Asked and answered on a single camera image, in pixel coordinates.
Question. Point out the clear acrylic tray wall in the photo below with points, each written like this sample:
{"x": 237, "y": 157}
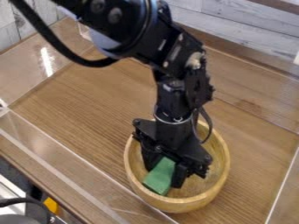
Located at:
{"x": 66, "y": 149}

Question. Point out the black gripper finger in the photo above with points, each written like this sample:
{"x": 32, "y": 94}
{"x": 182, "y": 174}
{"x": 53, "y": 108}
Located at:
{"x": 152, "y": 155}
{"x": 181, "y": 172}

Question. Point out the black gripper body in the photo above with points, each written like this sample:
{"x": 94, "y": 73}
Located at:
{"x": 176, "y": 136}

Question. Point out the brown wooden bowl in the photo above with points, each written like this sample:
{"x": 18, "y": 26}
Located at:
{"x": 197, "y": 191}

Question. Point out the yellow black device bottom left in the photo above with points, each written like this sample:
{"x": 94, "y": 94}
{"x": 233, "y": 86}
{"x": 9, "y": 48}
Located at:
{"x": 45, "y": 211}

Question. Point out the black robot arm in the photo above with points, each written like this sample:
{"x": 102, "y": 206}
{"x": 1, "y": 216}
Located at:
{"x": 136, "y": 29}

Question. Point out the green rectangular block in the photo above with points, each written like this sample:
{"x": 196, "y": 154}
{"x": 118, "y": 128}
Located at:
{"x": 157, "y": 179}

